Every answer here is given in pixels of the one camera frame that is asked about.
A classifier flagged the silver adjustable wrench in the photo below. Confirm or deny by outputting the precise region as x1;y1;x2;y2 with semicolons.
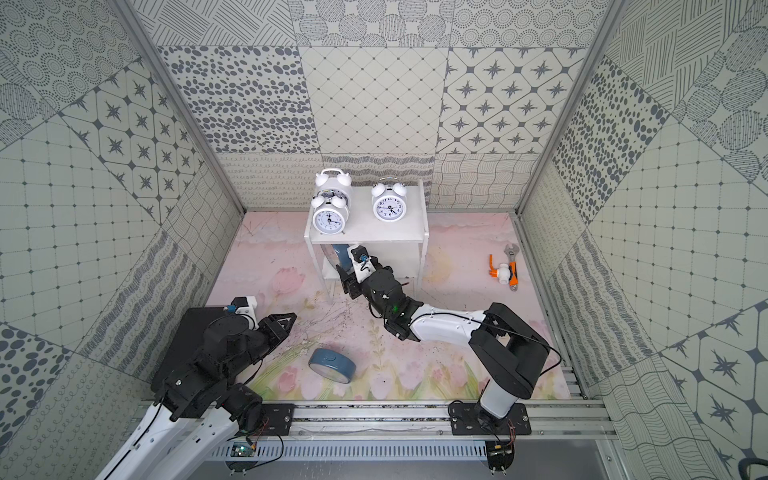
504;244;519;291

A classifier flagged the orange white tool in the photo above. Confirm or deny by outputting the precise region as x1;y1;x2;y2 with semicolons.
489;255;510;286

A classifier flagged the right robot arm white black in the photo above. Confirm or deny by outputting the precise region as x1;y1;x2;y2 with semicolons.
336;266;557;421

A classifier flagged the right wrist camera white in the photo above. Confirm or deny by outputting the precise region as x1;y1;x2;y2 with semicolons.
348;244;377;284

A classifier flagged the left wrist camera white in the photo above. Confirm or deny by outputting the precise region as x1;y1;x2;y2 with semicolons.
224;296;258;330

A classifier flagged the white two-tier shelf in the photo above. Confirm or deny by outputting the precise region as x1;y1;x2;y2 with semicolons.
304;182;429;299

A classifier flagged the small white twin-bell alarm clock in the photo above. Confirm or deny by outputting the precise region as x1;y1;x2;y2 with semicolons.
311;191;349;235

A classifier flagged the white plastic twin-bell alarm clock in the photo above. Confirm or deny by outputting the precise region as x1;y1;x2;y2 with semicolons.
315;168;352;201

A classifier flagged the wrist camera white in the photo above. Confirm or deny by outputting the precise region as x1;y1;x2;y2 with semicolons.
348;244;377;284
224;296;258;330

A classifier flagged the white metal twin-bell alarm clock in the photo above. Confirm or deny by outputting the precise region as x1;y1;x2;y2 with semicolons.
371;179;407;223

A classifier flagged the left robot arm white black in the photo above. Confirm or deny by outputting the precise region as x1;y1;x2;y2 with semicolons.
98;312;297;479

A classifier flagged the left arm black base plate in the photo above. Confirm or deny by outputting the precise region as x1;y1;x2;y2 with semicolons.
238;403;296;437

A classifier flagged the blue round alarm clock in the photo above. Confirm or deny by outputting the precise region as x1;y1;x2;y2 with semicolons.
321;244;353;273
308;348;356;384

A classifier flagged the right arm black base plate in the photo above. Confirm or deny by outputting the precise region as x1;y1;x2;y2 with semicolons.
447;400;532;437

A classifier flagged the green circuit board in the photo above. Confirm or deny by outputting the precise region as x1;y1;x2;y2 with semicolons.
230;443;255;458

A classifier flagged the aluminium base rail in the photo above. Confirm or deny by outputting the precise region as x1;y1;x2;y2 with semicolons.
210;400;618;462

